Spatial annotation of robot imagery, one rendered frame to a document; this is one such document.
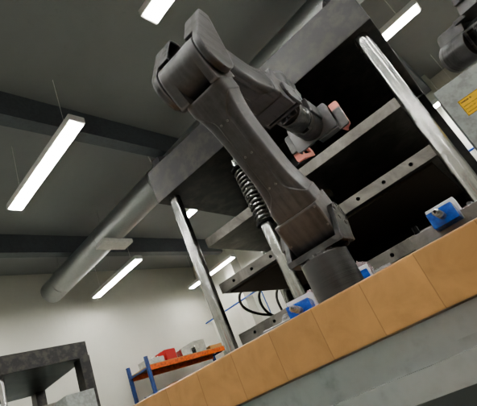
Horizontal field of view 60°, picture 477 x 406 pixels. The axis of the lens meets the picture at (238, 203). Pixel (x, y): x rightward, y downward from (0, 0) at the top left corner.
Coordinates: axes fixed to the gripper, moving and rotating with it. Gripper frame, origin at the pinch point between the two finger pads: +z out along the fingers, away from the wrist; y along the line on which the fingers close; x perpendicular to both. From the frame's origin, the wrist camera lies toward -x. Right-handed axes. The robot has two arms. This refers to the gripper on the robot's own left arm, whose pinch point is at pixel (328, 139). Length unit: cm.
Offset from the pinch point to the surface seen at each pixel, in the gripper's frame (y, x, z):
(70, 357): 394, -76, 183
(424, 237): -7.7, 32.0, -11.3
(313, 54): 0, -67, 58
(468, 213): -15.4, 32.2, -11.4
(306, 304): 12.3, 34.4, -22.4
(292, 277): 56, 6, 66
